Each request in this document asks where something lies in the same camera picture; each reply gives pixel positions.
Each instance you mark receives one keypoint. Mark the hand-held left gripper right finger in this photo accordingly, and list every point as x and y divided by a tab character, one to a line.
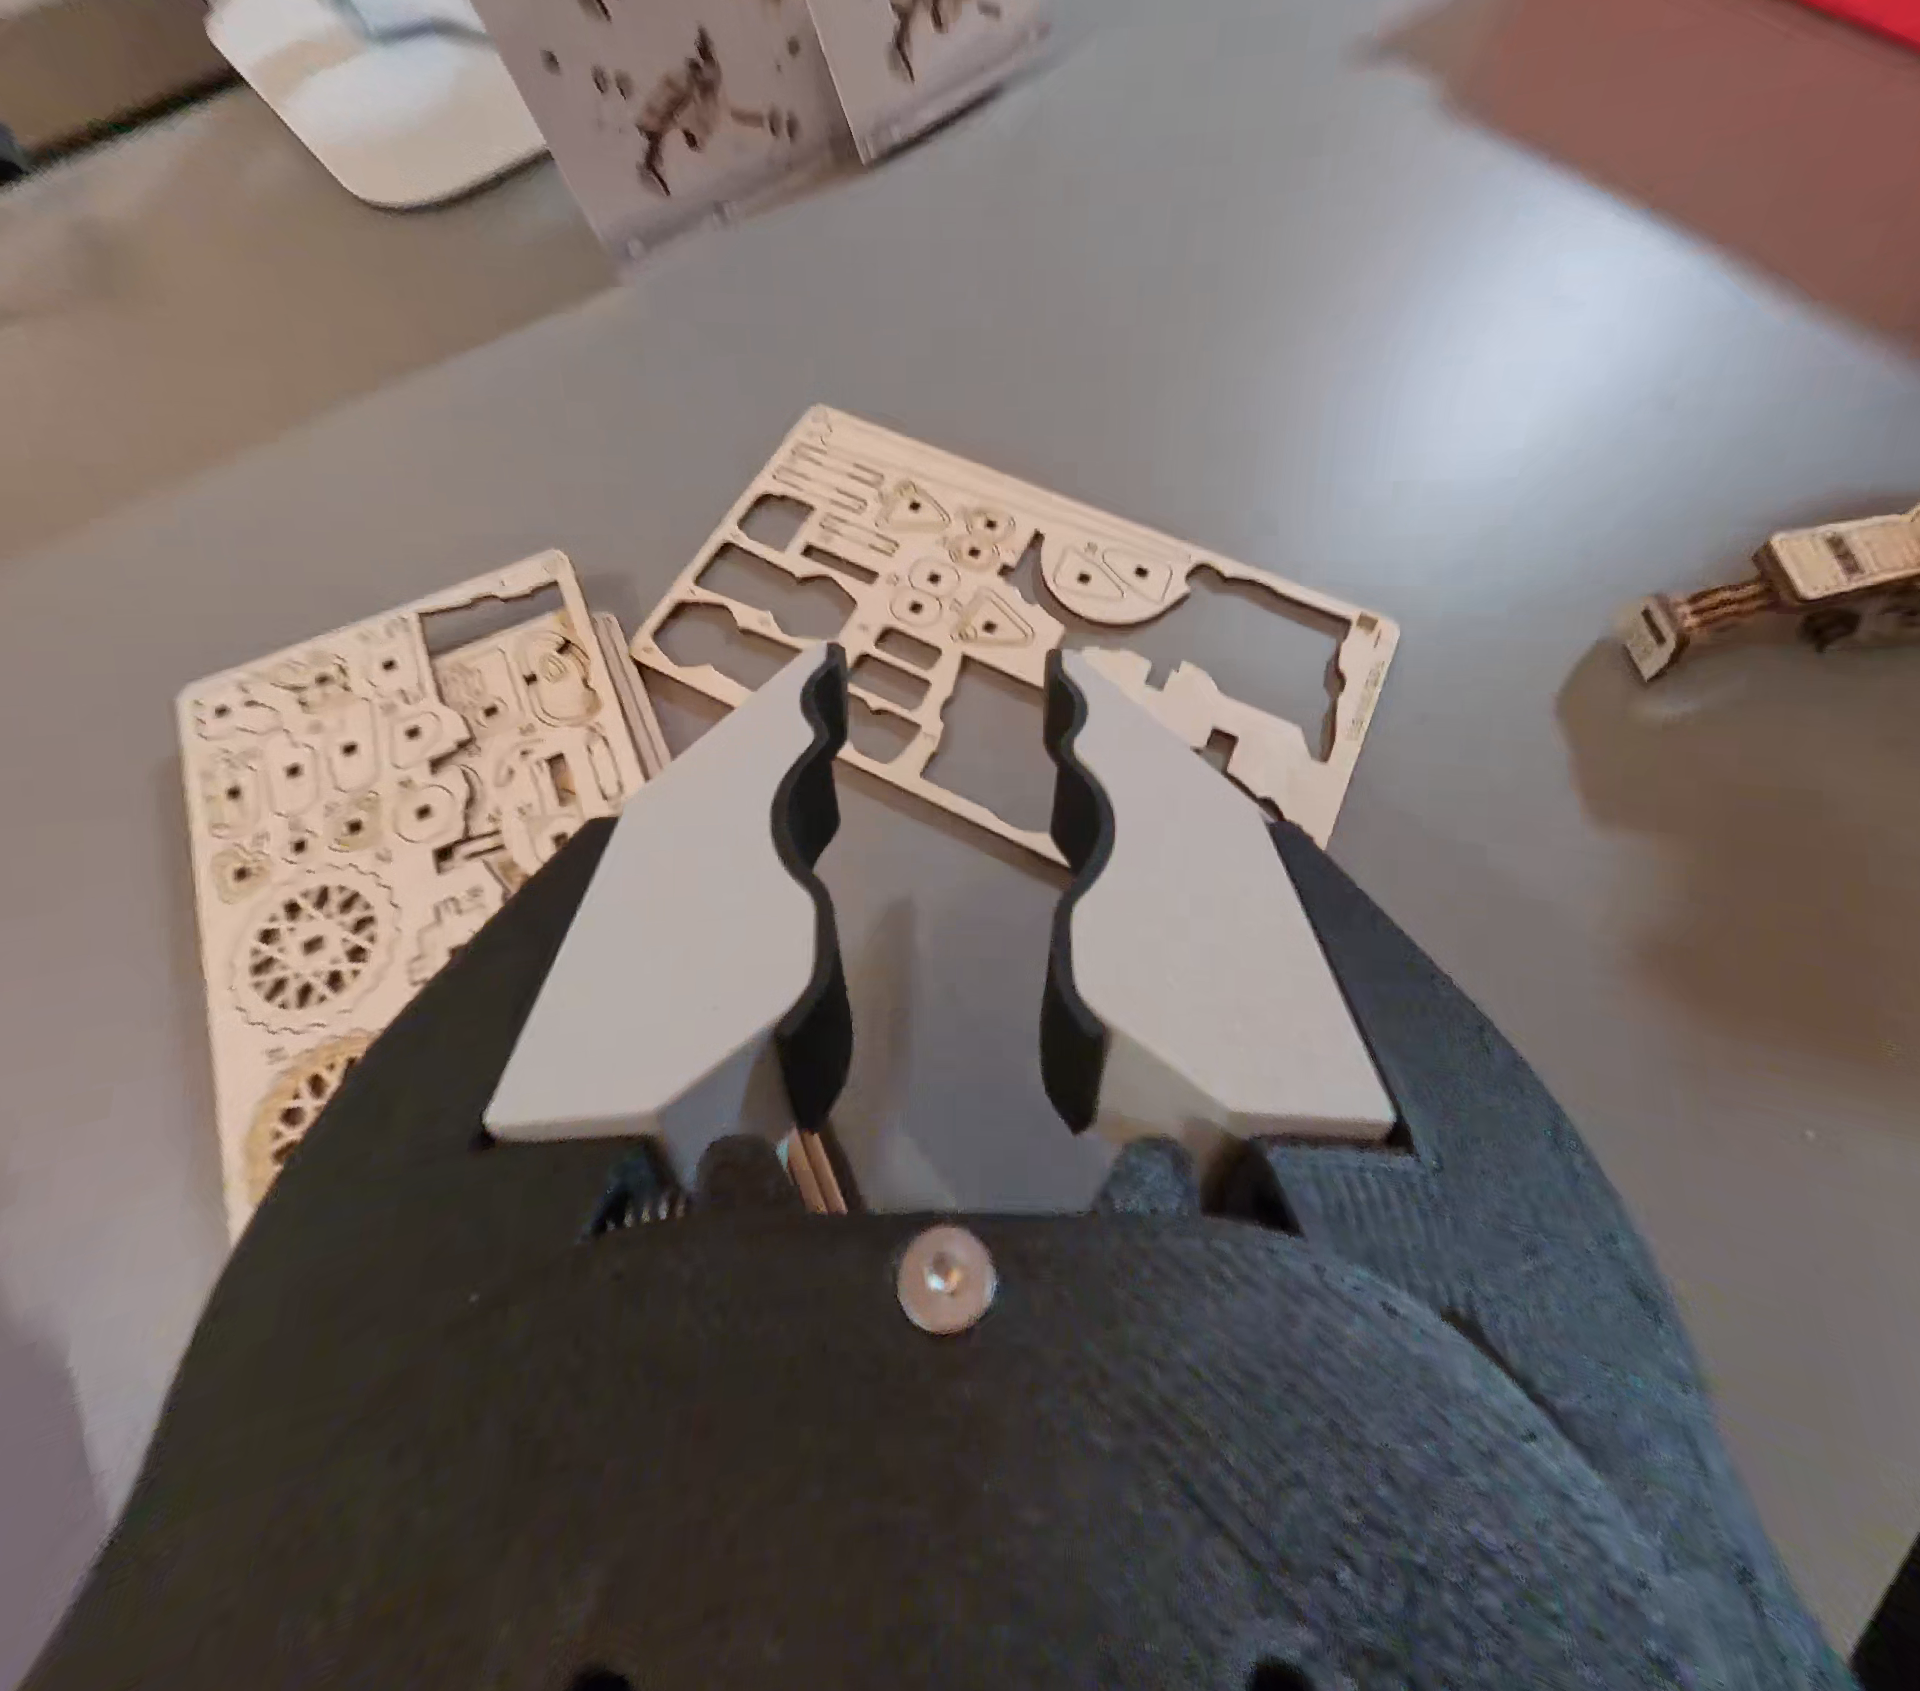
1214	956

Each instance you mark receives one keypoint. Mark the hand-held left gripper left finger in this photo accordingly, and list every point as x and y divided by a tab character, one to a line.
675	942

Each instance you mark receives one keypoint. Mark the wooden puzzle sheet large cutouts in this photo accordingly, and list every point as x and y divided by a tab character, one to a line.
1200	694

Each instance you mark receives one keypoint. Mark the partly built wooden model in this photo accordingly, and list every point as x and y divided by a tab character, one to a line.
1830	558

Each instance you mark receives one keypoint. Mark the wooden puzzle sheet with wheels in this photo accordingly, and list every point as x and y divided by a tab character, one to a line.
344	822

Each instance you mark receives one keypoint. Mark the white stand base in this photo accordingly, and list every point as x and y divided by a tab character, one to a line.
375	116

